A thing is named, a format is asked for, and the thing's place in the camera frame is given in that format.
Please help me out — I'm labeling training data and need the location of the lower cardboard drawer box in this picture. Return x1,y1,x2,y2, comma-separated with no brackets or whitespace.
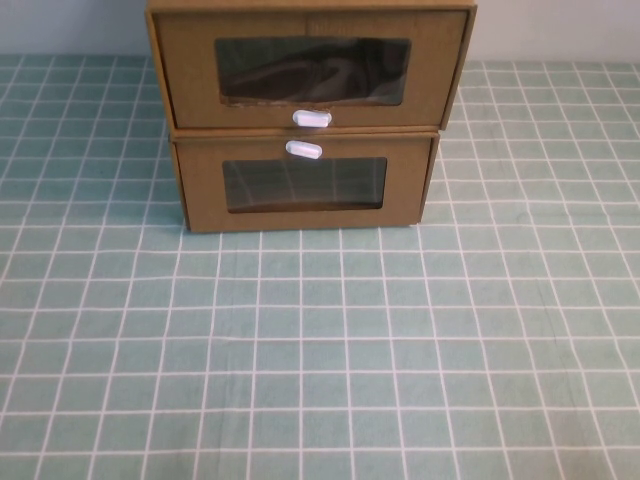
169,130,442,236

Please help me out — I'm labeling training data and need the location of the green white grid tablecloth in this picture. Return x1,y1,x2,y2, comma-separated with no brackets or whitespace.
0,53,640,480

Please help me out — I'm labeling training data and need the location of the upper cardboard drawer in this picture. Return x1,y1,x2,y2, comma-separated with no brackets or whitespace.
144,0,479,133

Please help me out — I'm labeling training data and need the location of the white plastic drawer handle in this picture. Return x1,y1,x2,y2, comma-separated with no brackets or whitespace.
284,139,323,161
291,109,333,128

